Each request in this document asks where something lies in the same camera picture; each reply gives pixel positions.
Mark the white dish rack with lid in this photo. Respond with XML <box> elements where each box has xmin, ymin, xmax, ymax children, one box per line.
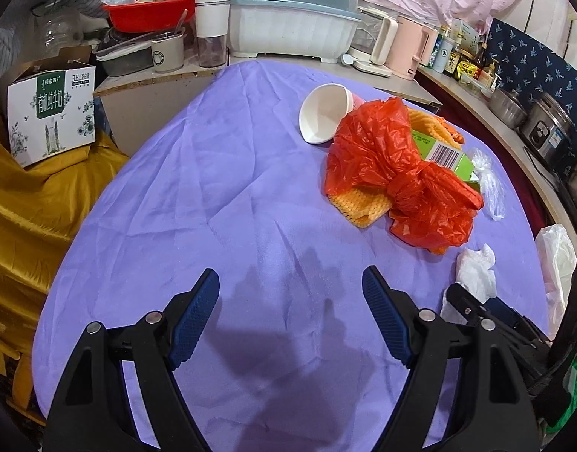
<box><xmin>229</xmin><ymin>0</ymin><xmax>361</xmax><ymax>63</ymax></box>

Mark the purple tablecloth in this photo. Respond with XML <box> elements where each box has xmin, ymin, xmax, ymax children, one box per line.
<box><xmin>31</xmin><ymin>59</ymin><xmax>551</xmax><ymax>452</ymax></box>

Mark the glass electric kettle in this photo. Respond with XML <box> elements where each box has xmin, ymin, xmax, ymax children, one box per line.
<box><xmin>347</xmin><ymin>6</ymin><xmax>399</xmax><ymax>78</ymax></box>

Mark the white blender cup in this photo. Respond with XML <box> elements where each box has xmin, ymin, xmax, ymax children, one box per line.
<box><xmin>195</xmin><ymin>0</ymin><xmax>230</xmax><ymax>67</ymax></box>

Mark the white thermos bottle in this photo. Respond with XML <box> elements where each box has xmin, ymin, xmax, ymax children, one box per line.
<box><xmin>432</xmin><ymin>37</ymin><xmax>455</xmax><ymax>73</ymax></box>

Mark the white lined trash bin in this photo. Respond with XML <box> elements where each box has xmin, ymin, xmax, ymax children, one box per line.
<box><xmin>536</xmin><ymin>223</ymin><xmax>577</xmax><ymax>339</ymax></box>

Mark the orange foam net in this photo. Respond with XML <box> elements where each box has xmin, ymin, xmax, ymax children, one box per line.
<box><xmin>328</xmin><ymin>187</ymin><xmax>392</xmax><ymax>229</ymax></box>

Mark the navy patterned cloth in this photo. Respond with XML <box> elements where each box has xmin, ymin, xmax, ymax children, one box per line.
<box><xmin>488</xmin><ymin>18</ymin><xmax>577</xmax><ymax>152</ymax></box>

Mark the small steel pot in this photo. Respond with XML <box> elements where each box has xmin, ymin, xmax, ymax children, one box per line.
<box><xmin>489</xmin><ymin>88</ymin><xmax>528</xmax><ymax>130</ymax></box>

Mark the clear plastic bag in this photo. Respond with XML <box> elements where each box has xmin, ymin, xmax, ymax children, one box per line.
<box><xmin>469</xmin><ymin>148</ymin><xmax>506</xmax><ymax>221</ymax></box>

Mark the pink white paper cup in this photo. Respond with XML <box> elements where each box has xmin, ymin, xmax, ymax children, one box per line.
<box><xmin>298</xmin><ymin>84</ymin><xmax>365</xmax><ymax>145</ymax></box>

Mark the silver rice cooker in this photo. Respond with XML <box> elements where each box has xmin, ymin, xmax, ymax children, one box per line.
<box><xmin>519</xmin><ymin>92</ymin><xmax>574</xmax><ymax>166</ymax></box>

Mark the red plastic bag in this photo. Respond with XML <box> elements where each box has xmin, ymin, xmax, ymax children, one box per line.
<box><xmin>324</xmin><ymin>97</ymin><xmax>484</xmax><ymax>254</ymax></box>

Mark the red plastic basin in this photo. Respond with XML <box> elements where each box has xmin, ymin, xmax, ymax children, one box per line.
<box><xmin>102</xmin><ymin>0</ymin><xmax>195</xmax><ymax>34</ymax></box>

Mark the white paper towel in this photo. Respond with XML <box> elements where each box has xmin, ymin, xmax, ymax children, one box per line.
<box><xmin>455</xmin><ymin>244</ymin><xmax>497</xmax><ymax>304</ymax></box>

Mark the white mug with utensils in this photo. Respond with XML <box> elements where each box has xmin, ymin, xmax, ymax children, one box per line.
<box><xmin>152</xmin><ymin>32</ymin><xmax>184</xmax><ymax>73</ymax></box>

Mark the milk cardboard box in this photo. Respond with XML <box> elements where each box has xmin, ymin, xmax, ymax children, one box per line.
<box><xmin>7</xmin><ymin>66</ymin><xmax>96</xmax><ymax>167</ymax></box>

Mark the pink electric kettle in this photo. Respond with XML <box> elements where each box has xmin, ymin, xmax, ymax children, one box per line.
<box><xmin>386</xmin><ymin>15</ymin><xmax>438</xmax><ymax>79</ymax></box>

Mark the yellow cloth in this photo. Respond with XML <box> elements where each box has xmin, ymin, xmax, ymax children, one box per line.
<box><xmin>0</xmin><ymin>116</ymin><xmax>128</xmax><ymax>416</ymax></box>

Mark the green wasabi box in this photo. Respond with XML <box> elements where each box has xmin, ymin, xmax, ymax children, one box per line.
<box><xmin>411</xmin><ymin>130</ymin><xmax>478</xmax><ymax>183</ymax></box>

